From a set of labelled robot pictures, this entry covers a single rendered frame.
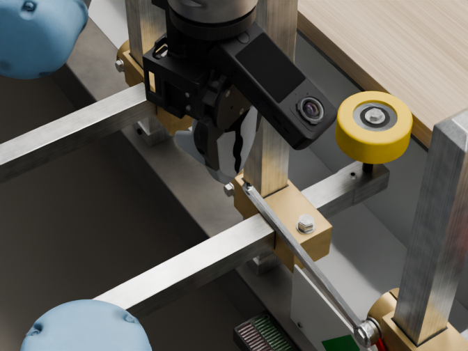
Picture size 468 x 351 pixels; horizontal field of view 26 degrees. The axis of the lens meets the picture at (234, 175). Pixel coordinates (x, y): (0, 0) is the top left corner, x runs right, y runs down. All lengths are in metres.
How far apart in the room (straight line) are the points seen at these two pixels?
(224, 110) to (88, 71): 0.60
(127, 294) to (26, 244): 1.13
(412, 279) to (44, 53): 0.40
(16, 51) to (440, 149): 0.32
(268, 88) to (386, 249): 0.55
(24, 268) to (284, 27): 1.27
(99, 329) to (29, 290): 1.50
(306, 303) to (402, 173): 0.25
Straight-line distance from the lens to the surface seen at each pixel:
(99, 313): 0.59
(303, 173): 1.41
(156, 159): 1.32
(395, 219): 1.33
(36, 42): 0.65
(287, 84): 0.83
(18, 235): 2.17
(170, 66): 0.87
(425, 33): 1.20
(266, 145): 1.03
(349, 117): 1.08
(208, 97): 0.85
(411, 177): 1.25
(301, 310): 1.12
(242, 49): 0.83
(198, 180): 1.29
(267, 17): 0.92
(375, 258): 1.32
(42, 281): 2.09
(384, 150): 1.07
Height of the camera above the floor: 1.67
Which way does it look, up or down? 48 degrees down
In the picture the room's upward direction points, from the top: straight up
